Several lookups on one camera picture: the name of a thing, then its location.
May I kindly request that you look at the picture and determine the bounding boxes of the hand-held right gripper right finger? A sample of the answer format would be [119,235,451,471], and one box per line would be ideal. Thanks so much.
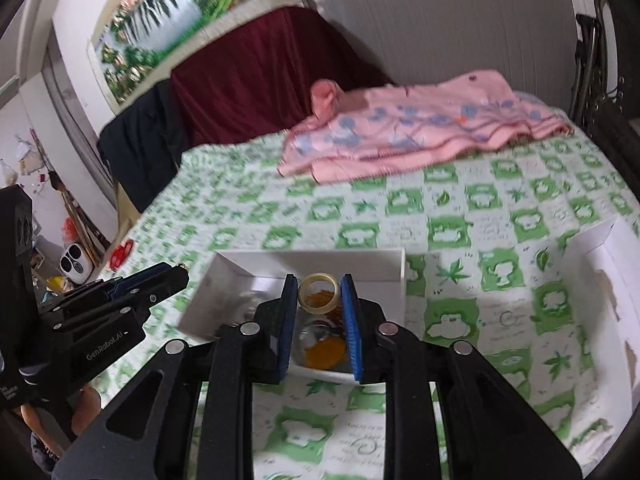
[340,274,583,480]

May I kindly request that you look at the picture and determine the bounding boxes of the person's left hand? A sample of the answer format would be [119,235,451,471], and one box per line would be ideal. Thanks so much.
[20,385,102,456]

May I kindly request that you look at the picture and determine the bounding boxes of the pink floral cloth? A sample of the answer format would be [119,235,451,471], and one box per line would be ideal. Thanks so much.
[276,69,577,184]

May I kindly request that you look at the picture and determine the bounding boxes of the cluttered household goods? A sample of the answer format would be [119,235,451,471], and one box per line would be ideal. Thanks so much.
[0,127,118,303]

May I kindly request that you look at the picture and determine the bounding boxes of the amber bead bracelet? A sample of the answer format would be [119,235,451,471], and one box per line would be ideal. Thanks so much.
[327,309,351,337]

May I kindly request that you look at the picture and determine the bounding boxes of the dark red cloth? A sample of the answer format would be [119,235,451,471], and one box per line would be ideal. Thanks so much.
[169,6,397,150]

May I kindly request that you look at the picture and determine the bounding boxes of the orange pompom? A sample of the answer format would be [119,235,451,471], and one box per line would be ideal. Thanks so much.
[305,337,349,372]

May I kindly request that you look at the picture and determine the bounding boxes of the white box lid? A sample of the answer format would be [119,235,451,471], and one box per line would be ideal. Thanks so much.
[569,216,640,413]

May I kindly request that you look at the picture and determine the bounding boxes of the white foot massager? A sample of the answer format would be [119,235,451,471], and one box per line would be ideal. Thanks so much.
[59,244,94,284]

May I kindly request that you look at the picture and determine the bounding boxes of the dark navy cloth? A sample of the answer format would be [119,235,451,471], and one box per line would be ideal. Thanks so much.
[96,79,188,212]

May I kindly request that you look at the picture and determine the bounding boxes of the silver metal ring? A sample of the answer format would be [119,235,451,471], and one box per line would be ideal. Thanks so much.
[300,322,342,347]

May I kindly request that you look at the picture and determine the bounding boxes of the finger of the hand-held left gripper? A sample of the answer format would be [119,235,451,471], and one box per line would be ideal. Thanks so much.
[120,266,191,322]
[65,262,173,311]

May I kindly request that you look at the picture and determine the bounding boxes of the white cardboard box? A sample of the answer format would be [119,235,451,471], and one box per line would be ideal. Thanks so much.
[177,248,407,387]

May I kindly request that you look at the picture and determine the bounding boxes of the small red object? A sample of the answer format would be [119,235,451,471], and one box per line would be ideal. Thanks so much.
[110,239,137,267]

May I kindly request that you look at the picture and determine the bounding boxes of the landscape wall poster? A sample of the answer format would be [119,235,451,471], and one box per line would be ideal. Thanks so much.
[86,0,264,107]

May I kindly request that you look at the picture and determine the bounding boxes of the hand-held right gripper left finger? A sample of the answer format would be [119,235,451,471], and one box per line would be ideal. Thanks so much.
[52,274,299,480]

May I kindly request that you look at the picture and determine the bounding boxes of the metal bed frame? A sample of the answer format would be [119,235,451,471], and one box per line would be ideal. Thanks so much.
[569,0,628,128]

